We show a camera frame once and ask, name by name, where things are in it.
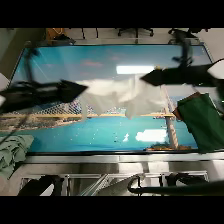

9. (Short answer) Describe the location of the white T-shirt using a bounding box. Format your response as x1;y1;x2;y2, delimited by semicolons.
76;75;168;121

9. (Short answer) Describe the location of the pale green garment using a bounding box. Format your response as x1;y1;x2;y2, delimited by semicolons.
0;133;35;180

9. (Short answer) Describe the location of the black office chair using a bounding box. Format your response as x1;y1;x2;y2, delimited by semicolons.
167;27;210;40
116;27;155;38

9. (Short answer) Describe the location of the silver frame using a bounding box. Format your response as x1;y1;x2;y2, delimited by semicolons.
0;151;224;197

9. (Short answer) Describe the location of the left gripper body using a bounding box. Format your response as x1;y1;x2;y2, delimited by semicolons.
58;79;89;104

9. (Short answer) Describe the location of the black cable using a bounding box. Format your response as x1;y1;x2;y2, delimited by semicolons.
126;176;224;197

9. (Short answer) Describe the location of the dark green garment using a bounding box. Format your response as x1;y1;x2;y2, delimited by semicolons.
176;92;224;155

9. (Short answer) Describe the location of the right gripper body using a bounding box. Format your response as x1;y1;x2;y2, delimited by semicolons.
139;67;168;87

